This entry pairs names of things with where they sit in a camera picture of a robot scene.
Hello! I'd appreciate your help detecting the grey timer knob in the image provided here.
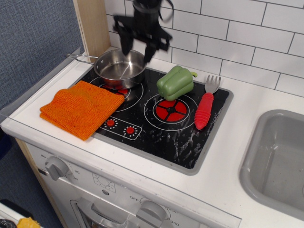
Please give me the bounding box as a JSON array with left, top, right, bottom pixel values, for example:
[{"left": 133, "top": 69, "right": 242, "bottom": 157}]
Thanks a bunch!
[{"left": 45, "top": 156, "right": 69, "bottom": 181}]

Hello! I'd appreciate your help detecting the silver oven door handle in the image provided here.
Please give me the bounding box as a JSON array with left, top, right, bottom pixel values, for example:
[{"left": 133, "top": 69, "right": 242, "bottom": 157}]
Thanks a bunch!
[{"left": 77, "top": 198, "right": 136, "bottom": 228}]

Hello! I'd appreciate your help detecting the black toy stove top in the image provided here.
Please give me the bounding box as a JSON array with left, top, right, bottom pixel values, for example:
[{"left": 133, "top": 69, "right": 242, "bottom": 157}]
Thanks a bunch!
[{"left": 93, "top": 69, "right": 233, "bottom": 175}]

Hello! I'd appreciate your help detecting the yellow object at bottom left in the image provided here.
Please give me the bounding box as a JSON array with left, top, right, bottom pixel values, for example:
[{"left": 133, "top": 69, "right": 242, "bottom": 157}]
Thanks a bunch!
[{"left": 17, "top": 217, "right": 41, "bottom": 228}]

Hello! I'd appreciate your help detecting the stainless steel pot with handle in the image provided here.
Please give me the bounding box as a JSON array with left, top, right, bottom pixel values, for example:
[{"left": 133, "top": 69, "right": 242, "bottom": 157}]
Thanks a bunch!
[{"left": 66, "top": 49, "right": 146, "bottom": 89}]

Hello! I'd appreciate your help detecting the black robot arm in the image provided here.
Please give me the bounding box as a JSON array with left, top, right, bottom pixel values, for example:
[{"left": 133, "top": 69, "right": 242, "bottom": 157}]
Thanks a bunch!
[{"left": 113, "top": 0, "right": 172, "bottom": 63}]

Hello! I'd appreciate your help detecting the wooden side post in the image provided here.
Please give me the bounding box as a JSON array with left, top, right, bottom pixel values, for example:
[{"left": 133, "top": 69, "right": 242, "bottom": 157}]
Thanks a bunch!
[{"left": 73, "top": 0, "right": 111, "bottom": 57}]

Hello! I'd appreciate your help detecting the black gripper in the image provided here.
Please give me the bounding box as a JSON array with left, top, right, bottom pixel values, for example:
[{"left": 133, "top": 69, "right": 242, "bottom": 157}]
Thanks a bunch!
[{"left": 113, "top": 6, "right": 172, "bottom": 63}]

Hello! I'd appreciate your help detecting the grey oven knob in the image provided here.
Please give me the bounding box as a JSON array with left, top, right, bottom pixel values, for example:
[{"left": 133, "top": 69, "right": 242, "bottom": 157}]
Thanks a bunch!
[{"left": 136, "top": 200, "right": 167, "bottom": 226}]

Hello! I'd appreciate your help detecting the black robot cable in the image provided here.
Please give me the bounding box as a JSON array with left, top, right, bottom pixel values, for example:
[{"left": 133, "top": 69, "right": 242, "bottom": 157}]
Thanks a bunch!
[{"left": 158, "top": 0, "right": 175, "bottom": 23}]

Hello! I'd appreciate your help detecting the green toy bell pepper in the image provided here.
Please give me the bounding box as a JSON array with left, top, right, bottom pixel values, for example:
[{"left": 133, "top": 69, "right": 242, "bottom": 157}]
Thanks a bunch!
[{"left": 156, "top": 66, "right": 198, "bottom": 101}]

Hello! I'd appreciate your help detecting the folded orange cloth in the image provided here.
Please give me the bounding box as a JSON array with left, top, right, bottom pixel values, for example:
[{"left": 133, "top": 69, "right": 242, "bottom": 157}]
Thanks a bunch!
[{"left": 40, "top": 81, "right": 124, "bottom": 141}]

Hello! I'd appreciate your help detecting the fork with red handle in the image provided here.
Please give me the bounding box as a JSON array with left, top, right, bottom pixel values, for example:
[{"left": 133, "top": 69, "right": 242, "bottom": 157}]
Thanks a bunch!
[{"left": 194, "top": 75, "right": 221, "bottom": 130}]

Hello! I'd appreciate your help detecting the grey sink basin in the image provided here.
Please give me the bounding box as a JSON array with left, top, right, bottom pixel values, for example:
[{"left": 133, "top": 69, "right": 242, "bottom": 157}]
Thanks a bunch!
[{"left": 240, "top": 110, "right": 304, "bottom": 220}]

